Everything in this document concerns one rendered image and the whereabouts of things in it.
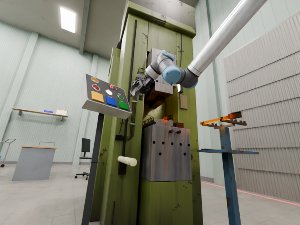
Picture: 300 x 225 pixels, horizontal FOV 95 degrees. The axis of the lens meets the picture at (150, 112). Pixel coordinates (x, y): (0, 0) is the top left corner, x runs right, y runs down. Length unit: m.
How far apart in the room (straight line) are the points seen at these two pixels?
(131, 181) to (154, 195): 0.25
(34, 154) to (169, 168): 3.57
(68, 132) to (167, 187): 7.74
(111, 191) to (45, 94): 8.20
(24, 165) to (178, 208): 3.66
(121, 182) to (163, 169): 0.37
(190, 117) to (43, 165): 3.62
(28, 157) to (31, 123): 4.66
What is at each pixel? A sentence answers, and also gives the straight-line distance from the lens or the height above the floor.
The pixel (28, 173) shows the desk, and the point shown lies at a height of 0.14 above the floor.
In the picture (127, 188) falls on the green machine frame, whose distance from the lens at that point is 1.34.
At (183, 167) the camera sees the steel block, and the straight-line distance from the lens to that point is 1.30.
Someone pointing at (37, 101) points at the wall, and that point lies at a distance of 9.07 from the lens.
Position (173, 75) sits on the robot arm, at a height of 1.06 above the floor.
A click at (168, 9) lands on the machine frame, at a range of 2.32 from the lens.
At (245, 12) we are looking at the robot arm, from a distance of 0.82.
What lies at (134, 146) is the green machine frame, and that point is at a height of 0.73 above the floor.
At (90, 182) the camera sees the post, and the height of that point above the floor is 0.48.
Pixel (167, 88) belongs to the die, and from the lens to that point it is 1.44.
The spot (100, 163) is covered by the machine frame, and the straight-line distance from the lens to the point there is 1.72.
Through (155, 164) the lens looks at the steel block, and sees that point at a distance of 1.17.
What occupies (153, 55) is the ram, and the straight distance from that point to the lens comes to 1.57.
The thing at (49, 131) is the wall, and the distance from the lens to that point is 8.67.
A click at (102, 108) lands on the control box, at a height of 0.94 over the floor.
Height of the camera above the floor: 0.67
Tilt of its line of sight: 17 degrees up
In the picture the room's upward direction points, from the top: 3 degrees clockwise
